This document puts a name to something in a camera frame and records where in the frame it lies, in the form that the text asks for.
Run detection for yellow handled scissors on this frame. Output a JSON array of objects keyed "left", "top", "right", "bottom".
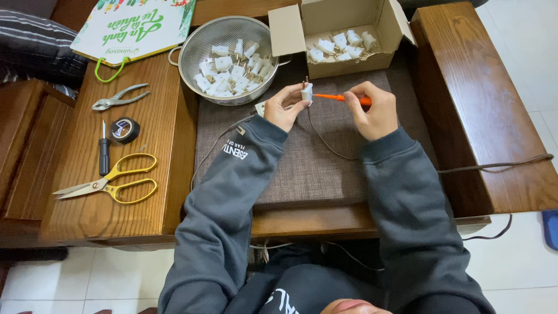
[{"left": 53, "top": 153, "right": 158, "bottom": 205}]

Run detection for brown electrical cable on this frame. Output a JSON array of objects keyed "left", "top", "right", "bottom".
[{"left": 190, "top": 106, "right": 555, "bottom": 191}]

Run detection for person's right hand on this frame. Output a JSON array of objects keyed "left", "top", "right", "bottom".
[{"left": 344, "top": 81, "right": 398, "bottom": 141}]

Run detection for black tape roll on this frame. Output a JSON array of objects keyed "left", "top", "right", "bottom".
[{"left": 110, "top": 117, "right": 141, "bottom": 145}]

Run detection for silver pliers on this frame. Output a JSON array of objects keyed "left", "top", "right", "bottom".
[{"left": 92, "top": 83, "right": 151, "bottom": 111}]

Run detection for black handled screwdriver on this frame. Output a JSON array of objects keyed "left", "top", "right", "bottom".
[{"left": 99, "top": 120, "right": 110, "bottom": 177}]

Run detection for wooden bench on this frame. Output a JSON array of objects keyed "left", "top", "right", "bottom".
[{"left": 0, "top": 0, "right": 558, "bottom": 252}]

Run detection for group of boxed white plugs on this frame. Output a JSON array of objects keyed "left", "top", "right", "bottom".
[{"left": 308, "top": 30, "right": 378, "bottom": 63}]

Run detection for open cardboard box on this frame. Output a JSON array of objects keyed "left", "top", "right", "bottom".
[{"left": 268, "top": 0, "right": 418, "bottom": 80}]

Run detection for dark striped pillow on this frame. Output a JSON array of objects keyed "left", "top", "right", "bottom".
[{"left": 0, "top": 9, "right": 89, "bottom": 97}]

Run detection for pile of white plugs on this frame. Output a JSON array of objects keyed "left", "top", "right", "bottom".
[{"left": 194, "top": 38, "right": 275, "bottom": 97}]

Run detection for white green paper bag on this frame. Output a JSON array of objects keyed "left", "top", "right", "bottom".
[{"left": 70, "top": 0, "right": 197, "bottom": 83}]

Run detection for orange screwdriver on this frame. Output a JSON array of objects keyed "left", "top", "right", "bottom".
[{"left": 313, "top": 93, "right": 372, "bottom": 106}]

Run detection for white cable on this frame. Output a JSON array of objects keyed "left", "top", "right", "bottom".
[{"left": 249, "top": 242, "right": 294, "bottom": 250}]

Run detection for thin black cable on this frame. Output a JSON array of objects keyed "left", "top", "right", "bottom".
[{"left": 462, "top": 213, "right": 514, "bottom": 242}]

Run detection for person's dark grey hoodie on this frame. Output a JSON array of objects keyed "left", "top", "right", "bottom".
[{"left": 224, "top": 244, "right": 393, "bottom": 314}]

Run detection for white electrical plug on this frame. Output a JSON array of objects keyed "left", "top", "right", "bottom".
[{"left": 301, "top": 76, "right": 314, "bottom": 107}]

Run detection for grey woven seat cushion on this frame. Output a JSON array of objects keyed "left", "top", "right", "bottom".
[{"left": 193, "top": 70, "right": 439, "bottom": 209}]

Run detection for steel mesh colander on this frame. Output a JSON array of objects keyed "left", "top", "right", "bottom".
[{"left": 168, "top": 16, "right": 292, "bottom": 106}]

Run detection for blue object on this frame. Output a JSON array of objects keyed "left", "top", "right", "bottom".
[{"left": 542, "top": 210, "right": 558, "bottom": 252}]

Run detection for person's left hand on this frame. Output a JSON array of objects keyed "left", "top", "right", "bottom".
[{"left": 264, "top": 82, "right": 313, "bottom": 133}]

